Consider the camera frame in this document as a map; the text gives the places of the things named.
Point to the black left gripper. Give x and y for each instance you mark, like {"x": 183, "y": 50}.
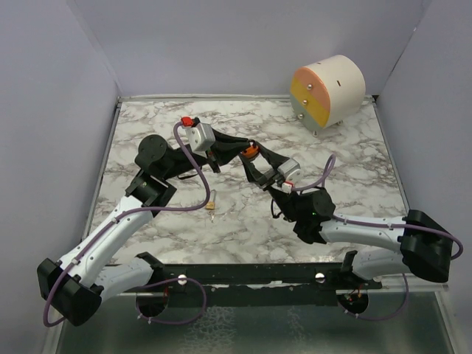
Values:
{"x": 226, "y": 148}

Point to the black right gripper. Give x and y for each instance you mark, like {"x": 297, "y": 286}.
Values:
{"x": 265, "y": 181}

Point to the orange black padlock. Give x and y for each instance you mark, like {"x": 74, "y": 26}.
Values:
{"x": 252, "y": 152}

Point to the brass padlock long shackle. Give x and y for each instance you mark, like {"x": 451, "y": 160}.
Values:
{"x": 210, "y": 205}

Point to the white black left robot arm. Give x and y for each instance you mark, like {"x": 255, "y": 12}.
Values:
{"x": 77, "y": 284}

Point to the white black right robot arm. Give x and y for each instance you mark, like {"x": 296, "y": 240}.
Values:
{"x": 413, "y": 244}

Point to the round pastel drawer cabinet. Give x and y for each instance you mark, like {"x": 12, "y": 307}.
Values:
{"x": 326, "y": 92}

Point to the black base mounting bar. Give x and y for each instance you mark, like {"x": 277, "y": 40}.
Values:
{"x": 194, "y": 295}

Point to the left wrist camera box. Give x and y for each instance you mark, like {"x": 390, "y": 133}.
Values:
{"x": 201, "y": 138}

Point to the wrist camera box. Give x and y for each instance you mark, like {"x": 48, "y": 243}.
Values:
{"x": 290, "y": 171}
{"x": 201, "y": 138}

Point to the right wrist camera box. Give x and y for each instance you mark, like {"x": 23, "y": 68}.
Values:
{"x": 290, "y": 171}

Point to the aluminium frame rail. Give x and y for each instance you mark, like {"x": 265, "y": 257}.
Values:
{"x": 413, "y": 285}

